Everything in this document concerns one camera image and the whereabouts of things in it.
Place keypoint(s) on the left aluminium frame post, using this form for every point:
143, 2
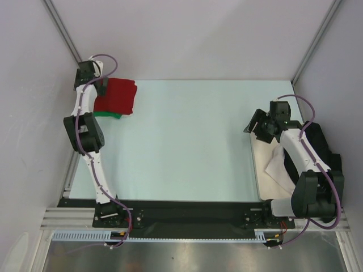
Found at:
62, 30

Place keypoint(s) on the white t shirt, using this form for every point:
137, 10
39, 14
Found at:
277, 171

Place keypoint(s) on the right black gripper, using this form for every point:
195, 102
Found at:
259, 116

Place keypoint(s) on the black t shirt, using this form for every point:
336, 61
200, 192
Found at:
319, 143

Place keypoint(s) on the red t shirt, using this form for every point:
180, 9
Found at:
111, 102

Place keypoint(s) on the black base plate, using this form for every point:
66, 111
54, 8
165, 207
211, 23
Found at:
183, 218

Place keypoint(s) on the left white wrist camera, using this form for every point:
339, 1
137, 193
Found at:
98, 66

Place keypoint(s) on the right aluminium frame post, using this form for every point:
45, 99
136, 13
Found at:
318, 37

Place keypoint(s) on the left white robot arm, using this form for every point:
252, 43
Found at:
87, 138

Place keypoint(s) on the folded green t shirt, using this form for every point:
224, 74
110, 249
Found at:
107, 114

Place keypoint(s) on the aluminium frame post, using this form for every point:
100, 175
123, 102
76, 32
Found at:
318, 37
62, 30

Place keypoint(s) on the white tray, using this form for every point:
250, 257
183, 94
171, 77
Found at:
262, 154

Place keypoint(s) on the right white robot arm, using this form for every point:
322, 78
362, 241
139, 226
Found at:
319, 189

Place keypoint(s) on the slotted cable duct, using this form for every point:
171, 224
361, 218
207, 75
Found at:
251, 236

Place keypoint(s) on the aluminium front rail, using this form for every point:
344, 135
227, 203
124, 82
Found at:
82, 218

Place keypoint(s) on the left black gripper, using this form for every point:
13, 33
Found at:
101, 91

